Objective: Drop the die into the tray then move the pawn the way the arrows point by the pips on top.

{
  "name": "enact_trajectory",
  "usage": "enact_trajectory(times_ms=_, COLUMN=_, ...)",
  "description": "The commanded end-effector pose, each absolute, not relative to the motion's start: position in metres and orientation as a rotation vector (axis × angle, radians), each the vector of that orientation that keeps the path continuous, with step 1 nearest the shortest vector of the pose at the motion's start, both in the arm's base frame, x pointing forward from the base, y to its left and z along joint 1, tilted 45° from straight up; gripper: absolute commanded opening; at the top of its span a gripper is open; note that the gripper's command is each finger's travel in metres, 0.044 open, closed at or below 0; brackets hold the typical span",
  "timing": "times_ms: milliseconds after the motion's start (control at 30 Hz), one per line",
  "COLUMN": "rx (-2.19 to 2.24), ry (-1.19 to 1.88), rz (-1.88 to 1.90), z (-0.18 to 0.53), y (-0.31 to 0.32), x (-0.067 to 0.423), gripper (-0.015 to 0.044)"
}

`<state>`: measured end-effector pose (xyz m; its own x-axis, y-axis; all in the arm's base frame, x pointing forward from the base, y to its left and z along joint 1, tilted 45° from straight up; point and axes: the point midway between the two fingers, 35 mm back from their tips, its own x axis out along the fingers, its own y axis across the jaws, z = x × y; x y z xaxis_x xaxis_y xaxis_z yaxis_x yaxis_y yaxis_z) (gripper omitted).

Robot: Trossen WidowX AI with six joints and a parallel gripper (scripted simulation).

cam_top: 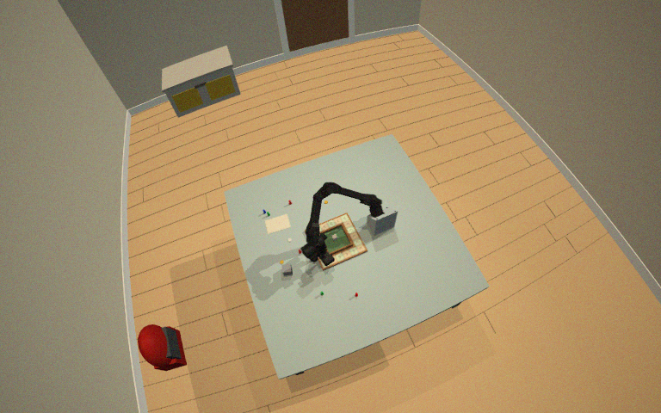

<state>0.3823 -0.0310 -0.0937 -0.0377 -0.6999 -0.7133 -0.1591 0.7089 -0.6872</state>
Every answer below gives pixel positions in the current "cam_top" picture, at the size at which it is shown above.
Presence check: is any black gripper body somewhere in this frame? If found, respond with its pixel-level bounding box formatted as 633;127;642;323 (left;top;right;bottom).
317;245;335;266

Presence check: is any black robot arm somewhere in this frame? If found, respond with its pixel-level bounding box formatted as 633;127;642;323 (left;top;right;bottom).
301;182;384;262

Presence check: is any beige flat square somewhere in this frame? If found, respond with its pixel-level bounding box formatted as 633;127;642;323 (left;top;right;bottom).
264;214;291;233

